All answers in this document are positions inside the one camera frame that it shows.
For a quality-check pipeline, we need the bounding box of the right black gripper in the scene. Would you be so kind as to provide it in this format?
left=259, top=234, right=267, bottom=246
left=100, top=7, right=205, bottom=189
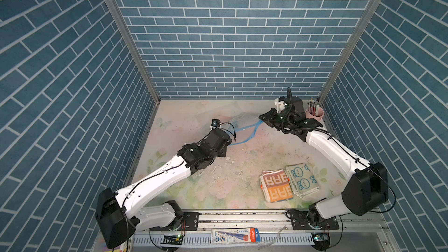
left=259, top=109, right=293, bottom=131

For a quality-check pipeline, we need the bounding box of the clear vacuum bag blue zipper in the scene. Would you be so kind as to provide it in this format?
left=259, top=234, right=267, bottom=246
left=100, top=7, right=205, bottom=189
left=196, top=100, right=262, bottom=145

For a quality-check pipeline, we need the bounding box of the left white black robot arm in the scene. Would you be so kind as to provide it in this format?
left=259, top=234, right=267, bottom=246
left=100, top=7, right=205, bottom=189
left=95, top=128, right=232, bottom=249

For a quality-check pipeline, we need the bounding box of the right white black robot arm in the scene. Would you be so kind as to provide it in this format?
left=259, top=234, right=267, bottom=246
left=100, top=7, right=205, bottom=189
left=259, top=89, right=394, bottom=228

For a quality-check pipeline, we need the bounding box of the pale green bunny towel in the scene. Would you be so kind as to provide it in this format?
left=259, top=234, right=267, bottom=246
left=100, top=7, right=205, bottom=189
left=285, top=163, right=320, bottom=198

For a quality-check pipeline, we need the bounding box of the orange white folded towel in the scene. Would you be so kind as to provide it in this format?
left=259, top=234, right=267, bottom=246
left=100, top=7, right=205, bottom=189
left=260, top=169, right=294, bottom=203

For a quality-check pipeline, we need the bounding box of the pink pen cup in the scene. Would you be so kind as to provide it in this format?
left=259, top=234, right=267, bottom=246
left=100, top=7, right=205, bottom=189
left=305, top=99, right=324, bottom=122

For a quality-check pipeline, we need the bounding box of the red blue packaged item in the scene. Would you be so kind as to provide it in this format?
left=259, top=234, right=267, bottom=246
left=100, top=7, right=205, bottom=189
left=211, top=227, right=261, bottom=244

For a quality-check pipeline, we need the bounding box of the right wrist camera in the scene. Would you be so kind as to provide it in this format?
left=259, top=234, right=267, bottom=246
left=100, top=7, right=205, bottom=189
left=274, top=97, right=290, bottom=114

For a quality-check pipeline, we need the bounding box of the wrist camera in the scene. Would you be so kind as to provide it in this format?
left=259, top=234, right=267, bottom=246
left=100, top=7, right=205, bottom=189
left=211, top=119, right=221, bottom=129
left=274, top=97, right=290, bottom=114

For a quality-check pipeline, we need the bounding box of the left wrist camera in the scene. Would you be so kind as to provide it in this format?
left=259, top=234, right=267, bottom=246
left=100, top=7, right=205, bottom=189
left=211, top=119, right=221, bottom=129

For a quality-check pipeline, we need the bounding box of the aluminium mounting rail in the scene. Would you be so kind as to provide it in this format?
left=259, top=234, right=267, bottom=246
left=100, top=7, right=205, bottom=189
left=94, top=208, right=389, bottom=249

